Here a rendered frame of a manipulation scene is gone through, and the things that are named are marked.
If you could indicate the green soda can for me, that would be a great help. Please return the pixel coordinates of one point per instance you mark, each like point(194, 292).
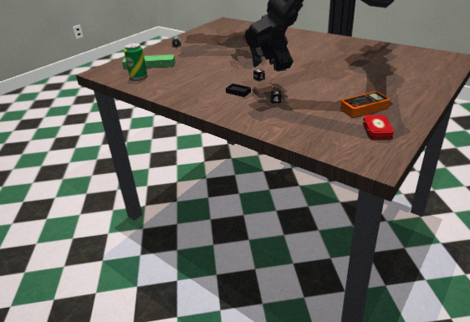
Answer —
point(135, 60)

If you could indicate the orange multimeter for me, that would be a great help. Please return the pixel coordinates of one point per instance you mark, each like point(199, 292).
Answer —
point(365, 104)

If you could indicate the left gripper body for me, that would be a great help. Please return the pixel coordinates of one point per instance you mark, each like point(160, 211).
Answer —
point(259, 53)

